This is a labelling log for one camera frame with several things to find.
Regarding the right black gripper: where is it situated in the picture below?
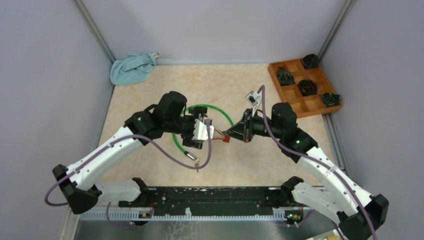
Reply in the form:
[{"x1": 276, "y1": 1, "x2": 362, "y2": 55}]
[{"x1": 224, "y1": 107, "x2": 284, "y2": 143}]

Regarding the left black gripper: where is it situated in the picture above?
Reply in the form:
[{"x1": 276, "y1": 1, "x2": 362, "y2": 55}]
[{"x1": 164, "y1": 106, "x2": 208, "y2": 149}]

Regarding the red cable padlock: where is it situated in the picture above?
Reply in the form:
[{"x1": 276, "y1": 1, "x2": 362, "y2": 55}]
[{"x1": 212, "y1": 129, "x2": 231, "y2": 143}]

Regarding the green cable lock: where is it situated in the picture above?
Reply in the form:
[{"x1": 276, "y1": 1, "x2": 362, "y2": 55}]
[{"x1": 172, "y1": 104, "x2": 234, "y2": 161}]

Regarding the silver key pair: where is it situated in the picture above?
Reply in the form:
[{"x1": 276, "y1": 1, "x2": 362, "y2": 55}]
[{"x1": 194, "y1": 158, "x2": 200, "y2": 173}]

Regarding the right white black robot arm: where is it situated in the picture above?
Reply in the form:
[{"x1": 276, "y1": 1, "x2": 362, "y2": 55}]
[{"x1": 223, "y1": 102, "x2": 389, "y2": 240}]

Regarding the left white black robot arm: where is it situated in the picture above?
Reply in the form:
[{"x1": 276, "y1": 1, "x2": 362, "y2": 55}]
[{"x1": 52, "y1": 91, "x2": 214, "y2": 215}]

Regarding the dark green flower left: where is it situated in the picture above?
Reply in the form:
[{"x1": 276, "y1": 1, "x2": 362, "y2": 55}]
[{"x1": 276, "y1": 67, "x2": 295, "y2": 86}]

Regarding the dark green flower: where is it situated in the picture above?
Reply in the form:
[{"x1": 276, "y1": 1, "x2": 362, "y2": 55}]
[
  {"x1": 320, "y1": 92, "x2": 341, "y2": 108},
  {"x1": 276, "y1": 67, "x2": 295, "y2": 86}
]

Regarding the light blue cloth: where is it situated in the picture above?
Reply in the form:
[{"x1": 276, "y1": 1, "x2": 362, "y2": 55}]
[{"x1": 109, "y1": 52, "x2": 161, "y2": 86}]

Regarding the orange wooden compartment tray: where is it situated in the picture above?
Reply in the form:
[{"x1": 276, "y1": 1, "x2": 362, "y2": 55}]
[{"x1": 268, "y1": 58, "x2": 343, "y2": 118}]

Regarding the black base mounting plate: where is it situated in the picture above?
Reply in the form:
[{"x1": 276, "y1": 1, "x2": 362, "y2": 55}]
[{"x1": 118, "y1": 186, "x2": 315, "y2": 217}]

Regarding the dark orange flower centre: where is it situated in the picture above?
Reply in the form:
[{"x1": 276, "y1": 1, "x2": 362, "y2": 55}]
[{"x1": 297, "y1": 79, "x2": 318, "y2": 97}]

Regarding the dark green flower right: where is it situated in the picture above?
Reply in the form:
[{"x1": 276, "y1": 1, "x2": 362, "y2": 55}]
[{"x1": 320, "y1": 92, "x2": 341, "y2": 108}]

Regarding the dark flower top corner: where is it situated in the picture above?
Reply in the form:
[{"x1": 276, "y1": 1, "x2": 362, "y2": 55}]
[{"x1": 300, "y1": 53, "x2": 320, "y2": 70}]

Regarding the white plastic basket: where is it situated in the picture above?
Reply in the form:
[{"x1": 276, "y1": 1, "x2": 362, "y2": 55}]
[{"x1": 306, "y1": 231, "x2": 348, "y2": 240}]

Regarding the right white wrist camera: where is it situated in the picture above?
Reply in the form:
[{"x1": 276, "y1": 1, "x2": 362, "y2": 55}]
[{"x1": 245, "y1": 90, "x2": 262, "y2": 117}]

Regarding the aluminium frame rail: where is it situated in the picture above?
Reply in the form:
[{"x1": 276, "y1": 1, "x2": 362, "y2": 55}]
[{"x1": 68, "y1": 186, "x2": 369, "y2": 222}]

